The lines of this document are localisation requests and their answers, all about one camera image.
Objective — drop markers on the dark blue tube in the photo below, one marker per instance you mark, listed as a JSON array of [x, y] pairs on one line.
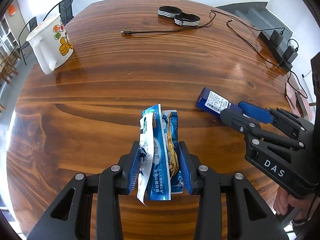
[[212, 100]]

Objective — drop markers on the white cartoon mug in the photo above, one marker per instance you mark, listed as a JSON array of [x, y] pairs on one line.
[[50, 45]]

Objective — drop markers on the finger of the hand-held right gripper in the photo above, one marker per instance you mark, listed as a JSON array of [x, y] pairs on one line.
[[240, 122], [255, 111]]

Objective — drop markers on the black striped elastic band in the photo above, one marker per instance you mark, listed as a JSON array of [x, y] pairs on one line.
[[170, 12], [187, 20]]

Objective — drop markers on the person's right hand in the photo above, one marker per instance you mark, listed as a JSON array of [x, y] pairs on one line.
[[281, 201]]

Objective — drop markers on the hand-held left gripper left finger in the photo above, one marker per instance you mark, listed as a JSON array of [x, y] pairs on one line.
[[132, 170]]

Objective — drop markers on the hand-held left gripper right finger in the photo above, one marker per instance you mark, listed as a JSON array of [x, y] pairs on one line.
[[186, 170]]

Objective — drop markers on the orange wall sign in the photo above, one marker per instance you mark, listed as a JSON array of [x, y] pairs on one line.
[[11, 10]]

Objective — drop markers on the blue snack wrapper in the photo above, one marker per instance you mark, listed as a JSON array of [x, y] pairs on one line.
[[162, 155]]

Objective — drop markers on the black power strip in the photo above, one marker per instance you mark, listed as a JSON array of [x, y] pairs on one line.
[[270, 45]]

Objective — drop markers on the black charger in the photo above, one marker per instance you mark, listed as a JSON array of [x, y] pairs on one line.
[[290, 53], [276, 38]]

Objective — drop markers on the black metal chair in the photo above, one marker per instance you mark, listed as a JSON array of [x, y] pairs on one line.
[[32, 23], [65, 7]]

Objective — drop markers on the wooden desktop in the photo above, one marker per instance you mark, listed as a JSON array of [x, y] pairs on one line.
[[125, 80]]

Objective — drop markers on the wooden stool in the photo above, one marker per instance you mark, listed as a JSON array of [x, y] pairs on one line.
[[7, 67]]

